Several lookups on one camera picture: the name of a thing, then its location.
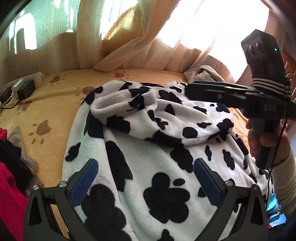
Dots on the brown wooden door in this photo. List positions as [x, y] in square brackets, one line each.
[290, 69]

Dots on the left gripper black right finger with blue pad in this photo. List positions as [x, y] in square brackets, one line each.
[251, 221]

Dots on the cow print fleece garment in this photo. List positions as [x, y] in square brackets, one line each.
[145, 138]

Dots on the person's right hand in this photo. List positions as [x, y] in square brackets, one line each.
[270, 140]

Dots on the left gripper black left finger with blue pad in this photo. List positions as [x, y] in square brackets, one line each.
[40, 222]

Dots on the white power strip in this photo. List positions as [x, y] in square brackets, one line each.
[15, 85]

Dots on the beige lace curtain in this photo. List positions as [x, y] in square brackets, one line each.
[56, 36]

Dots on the black power adapter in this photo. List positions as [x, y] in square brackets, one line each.
[26, 90]

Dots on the grey brown folded cloth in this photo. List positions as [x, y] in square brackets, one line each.
[16, 139]

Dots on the orange paw print bedspread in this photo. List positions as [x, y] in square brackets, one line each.
[46, 119]

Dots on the beige crumpled garment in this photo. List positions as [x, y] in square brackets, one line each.
[204, 73]

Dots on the cream knit sweater sleeve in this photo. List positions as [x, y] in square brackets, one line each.
[283, 176]

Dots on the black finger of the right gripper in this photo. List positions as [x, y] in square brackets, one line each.
[232, 95]

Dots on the red fleece garment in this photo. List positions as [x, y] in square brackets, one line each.
[13, 204]

